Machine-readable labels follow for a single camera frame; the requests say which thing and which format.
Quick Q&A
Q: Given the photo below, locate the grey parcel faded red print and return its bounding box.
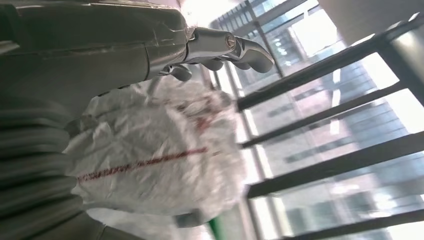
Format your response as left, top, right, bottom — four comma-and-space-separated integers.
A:
64, 77, 248, 240

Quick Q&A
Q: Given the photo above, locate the white building pillar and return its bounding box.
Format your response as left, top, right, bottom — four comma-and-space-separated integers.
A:
317, 0, 424, 46

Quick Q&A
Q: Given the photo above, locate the black window frame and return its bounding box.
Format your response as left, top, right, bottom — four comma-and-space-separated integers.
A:
208, 0, 424, 240

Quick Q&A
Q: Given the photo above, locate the green plastic crate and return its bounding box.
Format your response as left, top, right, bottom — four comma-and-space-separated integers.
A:
206, 216, 224, 240

